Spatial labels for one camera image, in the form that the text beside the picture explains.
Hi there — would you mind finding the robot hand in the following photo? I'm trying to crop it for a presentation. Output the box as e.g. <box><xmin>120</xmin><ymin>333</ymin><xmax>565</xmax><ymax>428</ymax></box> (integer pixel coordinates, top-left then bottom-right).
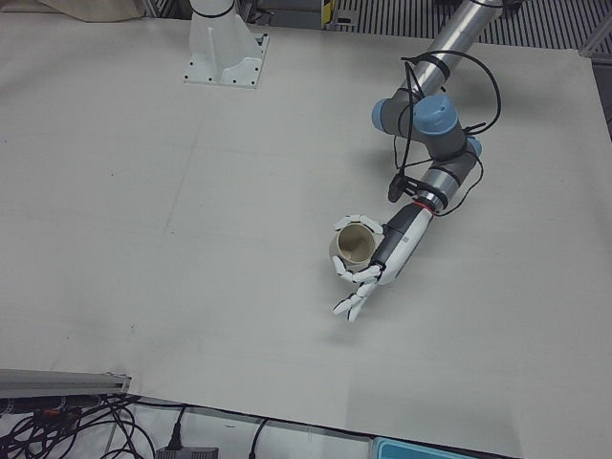
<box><xmin>330</xmin><ymin>200</ymin><xmax>434</xmax><ymax>322</ymax></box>

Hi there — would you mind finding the beige paper cup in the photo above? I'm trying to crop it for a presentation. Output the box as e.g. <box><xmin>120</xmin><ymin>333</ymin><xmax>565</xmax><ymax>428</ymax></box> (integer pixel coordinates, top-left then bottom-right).
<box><xmin>327</xmin><ymin>223</ymin><xmax>380</xmax><ymax>272</ymax></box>

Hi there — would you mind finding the white table cover sheet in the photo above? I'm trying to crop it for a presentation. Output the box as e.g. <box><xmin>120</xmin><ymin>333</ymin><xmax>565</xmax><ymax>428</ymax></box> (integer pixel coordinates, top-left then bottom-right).
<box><xmin>0</xmin><ymin>8</ymin><xmax>612</xmax><ymax>458</ymax></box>

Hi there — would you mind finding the light blue plastic bin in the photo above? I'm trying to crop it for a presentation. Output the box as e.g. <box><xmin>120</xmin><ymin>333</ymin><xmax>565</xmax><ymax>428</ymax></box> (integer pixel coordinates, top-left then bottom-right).
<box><xmin>371</xmin><ymin>437</ymin><xmax>520</xmax><ymax>459</ymax></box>

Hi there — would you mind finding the dark grey power brick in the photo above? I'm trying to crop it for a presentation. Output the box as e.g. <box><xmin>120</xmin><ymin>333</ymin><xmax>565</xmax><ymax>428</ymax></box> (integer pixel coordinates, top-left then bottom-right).
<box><xmin>155</xmin><ymin>447</ymin><xmax>219</xmax><ymax>459</ymax></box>

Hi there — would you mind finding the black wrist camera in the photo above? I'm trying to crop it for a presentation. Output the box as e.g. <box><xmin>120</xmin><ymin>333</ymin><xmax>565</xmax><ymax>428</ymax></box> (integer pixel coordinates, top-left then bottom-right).
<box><xmin>387</xmin><ymin>172</ymin><xmax>422</xmax><ymax>203</ymax></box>

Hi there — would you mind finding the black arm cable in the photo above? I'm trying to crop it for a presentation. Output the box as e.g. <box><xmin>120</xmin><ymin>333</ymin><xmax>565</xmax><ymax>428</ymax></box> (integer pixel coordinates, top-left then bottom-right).
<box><xmin>391</xmin><ymin>51</ymin><xmax>502</xmax><ymax>217</ymax></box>

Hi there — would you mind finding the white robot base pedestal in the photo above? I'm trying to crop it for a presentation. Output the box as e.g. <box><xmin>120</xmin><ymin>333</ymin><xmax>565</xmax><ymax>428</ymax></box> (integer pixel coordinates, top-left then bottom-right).
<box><xmin>184</xmin><ymin>0</ymin><xmax>270</xmax><ymax>91</ymax></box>

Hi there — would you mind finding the aluminium frame rail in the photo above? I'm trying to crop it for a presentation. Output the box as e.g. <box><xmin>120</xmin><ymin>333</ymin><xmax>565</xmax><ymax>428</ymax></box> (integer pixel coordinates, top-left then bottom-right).
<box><xmin>579</xmin><ymin>16</ymin><xmax>612</xmax><ymax>59</ymax></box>

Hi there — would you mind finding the black plug cable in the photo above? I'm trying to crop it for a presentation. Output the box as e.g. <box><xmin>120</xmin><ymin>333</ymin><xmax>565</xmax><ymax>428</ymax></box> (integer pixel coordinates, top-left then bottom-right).
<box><xmin>169</xmin><ymin>405</ymin><xmax>190</xmax><ymax>450</ymax></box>

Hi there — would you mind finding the aluminium profile post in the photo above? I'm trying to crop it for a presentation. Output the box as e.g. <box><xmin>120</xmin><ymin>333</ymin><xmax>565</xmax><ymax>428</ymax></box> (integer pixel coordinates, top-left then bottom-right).
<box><xmin>0</xmin><ymin>368</ymin><xmax>133</xmax><ymax>399</ymax></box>

